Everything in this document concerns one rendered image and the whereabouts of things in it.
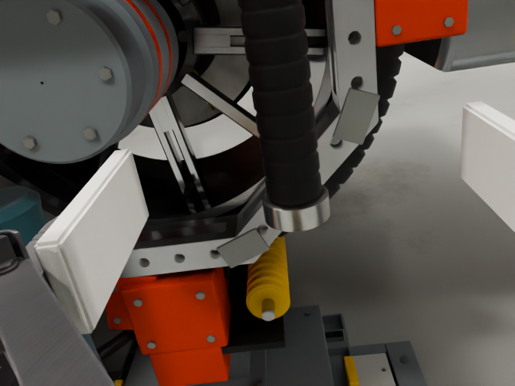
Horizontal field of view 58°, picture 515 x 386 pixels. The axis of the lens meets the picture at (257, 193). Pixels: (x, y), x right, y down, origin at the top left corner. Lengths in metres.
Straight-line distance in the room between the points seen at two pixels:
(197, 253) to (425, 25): 0.35
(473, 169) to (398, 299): 1.26
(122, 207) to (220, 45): 0.44
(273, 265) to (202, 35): 0.31
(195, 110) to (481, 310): 0.98
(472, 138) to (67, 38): 0.28
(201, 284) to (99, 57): 0.33
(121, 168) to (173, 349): 0.51
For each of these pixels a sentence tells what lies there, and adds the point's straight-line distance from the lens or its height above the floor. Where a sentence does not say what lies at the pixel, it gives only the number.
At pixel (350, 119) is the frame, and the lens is 0.51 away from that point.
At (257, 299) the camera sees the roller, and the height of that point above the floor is 0.52.
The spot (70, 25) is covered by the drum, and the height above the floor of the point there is 0.88.
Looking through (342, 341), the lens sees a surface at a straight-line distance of 1.06.
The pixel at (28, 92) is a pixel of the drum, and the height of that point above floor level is 0.84.
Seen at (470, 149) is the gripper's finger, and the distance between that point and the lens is 0.18.
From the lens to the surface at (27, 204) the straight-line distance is 0.49.
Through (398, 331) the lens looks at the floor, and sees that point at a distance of 1.34.
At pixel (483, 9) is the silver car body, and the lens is 0.69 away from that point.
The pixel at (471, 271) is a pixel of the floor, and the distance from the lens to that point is 1.57.
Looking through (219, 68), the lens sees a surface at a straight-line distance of 0.75.
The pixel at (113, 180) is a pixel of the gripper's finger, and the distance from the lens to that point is 0.16.
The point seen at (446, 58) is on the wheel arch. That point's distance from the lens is 0.69.
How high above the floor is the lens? 0.90
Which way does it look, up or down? 25 degrees down
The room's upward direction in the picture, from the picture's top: 9 degrees counter-clockwise
